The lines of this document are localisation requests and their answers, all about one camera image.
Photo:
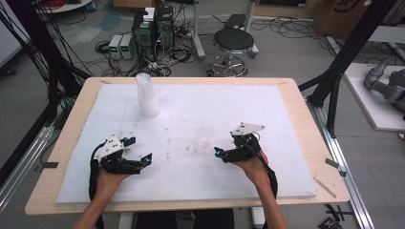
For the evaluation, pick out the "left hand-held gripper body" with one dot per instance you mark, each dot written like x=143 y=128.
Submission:
x=117 y=163

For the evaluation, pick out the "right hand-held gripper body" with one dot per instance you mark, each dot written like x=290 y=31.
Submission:
x=245 y=149

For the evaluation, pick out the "clear plastic cup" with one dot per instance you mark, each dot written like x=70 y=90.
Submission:
x=205 y=140

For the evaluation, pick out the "stack of white plastic cups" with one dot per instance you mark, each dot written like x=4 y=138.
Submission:
x=148 y=101

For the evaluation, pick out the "person's left hand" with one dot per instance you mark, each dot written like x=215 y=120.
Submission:
x=108 y=184

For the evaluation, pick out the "person's right hand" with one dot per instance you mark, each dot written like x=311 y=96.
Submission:
x=254 y=171

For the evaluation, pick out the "white foam board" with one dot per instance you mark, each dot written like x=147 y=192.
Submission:
x=191 y=181

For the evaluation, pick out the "black tape strip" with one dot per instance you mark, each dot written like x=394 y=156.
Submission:
x=51 y=165
x=332 y=163

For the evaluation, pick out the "person's dark trousers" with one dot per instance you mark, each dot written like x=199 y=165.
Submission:
x=191 y=219

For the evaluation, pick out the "thin wooden stick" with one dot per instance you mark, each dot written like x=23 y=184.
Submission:
x=324 y=187

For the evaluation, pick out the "grey power supply unit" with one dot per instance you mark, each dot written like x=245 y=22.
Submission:
x=114 y=46
x=128 y=46

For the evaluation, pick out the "black computer tower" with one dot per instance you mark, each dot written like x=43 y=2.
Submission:
x=143 y=38
x=165 y=28

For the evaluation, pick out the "black round stool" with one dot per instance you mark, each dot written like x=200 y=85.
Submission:
x=234 y=39

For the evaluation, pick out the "black brackets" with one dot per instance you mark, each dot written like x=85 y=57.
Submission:
x=334 y=218

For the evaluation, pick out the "small white box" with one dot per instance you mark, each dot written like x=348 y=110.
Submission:
x=149 y=14

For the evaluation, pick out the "dark flat device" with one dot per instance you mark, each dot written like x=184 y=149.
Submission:
x=235 y=20

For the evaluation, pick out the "white floor board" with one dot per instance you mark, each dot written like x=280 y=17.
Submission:
x=372 y=108

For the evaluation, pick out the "blue tape roll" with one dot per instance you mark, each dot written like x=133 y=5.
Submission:
x=91 y=6

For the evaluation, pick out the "round white table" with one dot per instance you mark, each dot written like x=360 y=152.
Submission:
x=68 y=6

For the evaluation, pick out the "large cardboard box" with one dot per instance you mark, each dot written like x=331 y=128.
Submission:
x=344 y=16

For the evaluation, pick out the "aluminium rail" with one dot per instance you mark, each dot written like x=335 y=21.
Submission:
x=347 y=178
x=22 y=168

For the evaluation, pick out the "white desk frame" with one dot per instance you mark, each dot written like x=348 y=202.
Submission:
x=198 y=41

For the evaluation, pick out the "black metal frame post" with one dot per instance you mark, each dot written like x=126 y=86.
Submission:
x=41 y=47
x=347 y=54

